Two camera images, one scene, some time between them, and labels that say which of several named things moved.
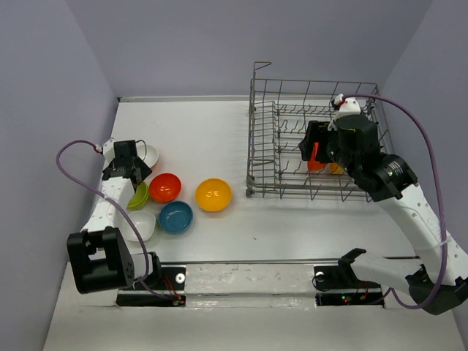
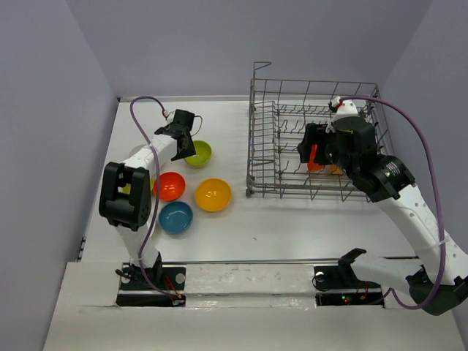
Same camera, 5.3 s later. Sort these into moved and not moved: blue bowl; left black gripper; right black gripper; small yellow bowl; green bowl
Moved: green bowl; left black gripper
Not moved: right black gripper; small yellow bowl; blue bowl
